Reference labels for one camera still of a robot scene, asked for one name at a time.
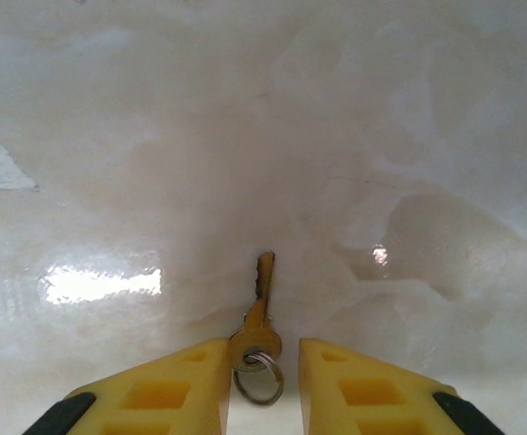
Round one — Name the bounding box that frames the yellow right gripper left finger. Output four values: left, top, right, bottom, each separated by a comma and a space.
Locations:
21, 337, 232, 435

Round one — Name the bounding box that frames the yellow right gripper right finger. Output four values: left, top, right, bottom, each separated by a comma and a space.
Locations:
299, 337, 505, 435

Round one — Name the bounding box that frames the silver key ring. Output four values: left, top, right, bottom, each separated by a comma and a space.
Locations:
232, 347, 285, 406

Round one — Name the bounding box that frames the brass key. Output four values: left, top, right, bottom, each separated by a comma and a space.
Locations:
230, 251, 283, 376

